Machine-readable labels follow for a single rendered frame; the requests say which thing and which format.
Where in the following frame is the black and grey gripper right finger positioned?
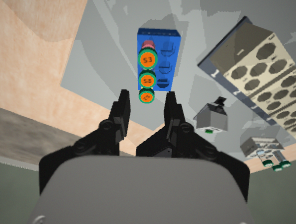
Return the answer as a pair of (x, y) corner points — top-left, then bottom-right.
(164, 91), (250, 203)

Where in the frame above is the blue tube rack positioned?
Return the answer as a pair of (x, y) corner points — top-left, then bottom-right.
(137, 28), (181, 91)

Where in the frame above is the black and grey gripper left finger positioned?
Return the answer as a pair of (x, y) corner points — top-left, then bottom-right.
(39, 89), (131, 195)

